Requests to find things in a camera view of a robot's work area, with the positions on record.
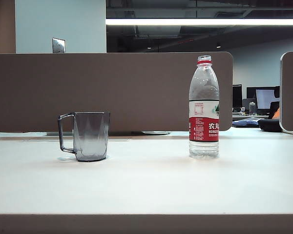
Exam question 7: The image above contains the clear water bottle red label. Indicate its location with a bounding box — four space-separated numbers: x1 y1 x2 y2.
188 55 220 160

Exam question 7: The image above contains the transparent grey plastic mug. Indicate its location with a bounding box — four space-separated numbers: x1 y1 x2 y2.
57 111 111 162

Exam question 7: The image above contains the wide brown desk partition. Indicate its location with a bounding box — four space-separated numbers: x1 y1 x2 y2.
0 51 234 134

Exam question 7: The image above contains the black unlit monitor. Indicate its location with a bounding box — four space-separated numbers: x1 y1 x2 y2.
232 84 243 108

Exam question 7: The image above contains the blue cloth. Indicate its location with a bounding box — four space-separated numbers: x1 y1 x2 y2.
232 117 266 128

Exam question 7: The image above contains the long ceiling light strip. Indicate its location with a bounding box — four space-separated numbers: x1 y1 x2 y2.
105 18 293 26

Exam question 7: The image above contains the lit computer monitor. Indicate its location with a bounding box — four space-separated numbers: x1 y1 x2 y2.
246 86 281 111

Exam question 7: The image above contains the black round cushion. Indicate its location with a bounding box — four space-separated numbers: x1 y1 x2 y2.
257 118 283 133

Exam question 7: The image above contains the person in orange shirt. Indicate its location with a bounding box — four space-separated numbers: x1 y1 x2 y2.
271 106 281 120

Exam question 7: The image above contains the metal wall switch plate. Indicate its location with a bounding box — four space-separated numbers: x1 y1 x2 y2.
52 37 66 54

